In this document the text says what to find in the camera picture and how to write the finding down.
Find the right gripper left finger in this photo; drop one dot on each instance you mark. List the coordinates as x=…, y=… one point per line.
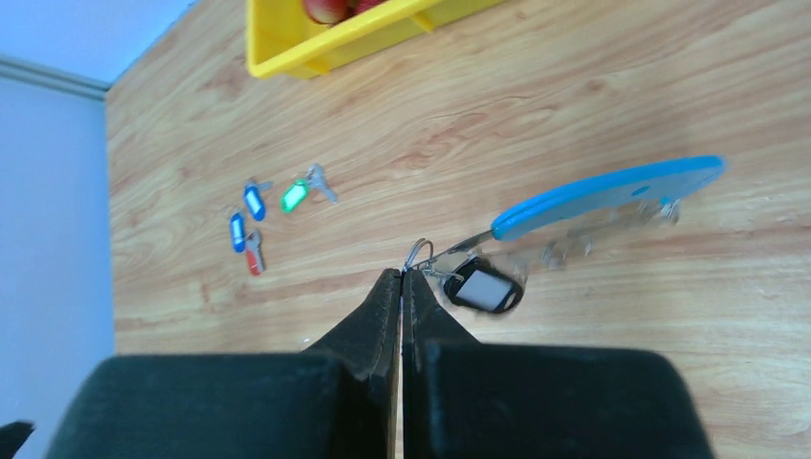
x=334, y=399

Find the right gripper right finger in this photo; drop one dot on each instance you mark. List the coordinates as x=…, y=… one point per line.
x=467, y=399

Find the black key tag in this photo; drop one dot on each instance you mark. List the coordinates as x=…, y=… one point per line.
x=479, y=285

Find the metal key organizer blue handle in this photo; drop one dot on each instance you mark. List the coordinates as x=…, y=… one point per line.
x=657, y=188

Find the red head key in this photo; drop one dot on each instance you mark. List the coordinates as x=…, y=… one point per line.
x=254, y=254

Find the blue key tag left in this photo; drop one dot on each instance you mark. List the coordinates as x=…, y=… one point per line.
x=237, y=232

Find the green key tag with key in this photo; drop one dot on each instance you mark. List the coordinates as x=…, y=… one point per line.
x=300, y=189

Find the yellow plastic bin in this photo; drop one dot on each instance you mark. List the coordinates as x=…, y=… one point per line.
x=281, y=37

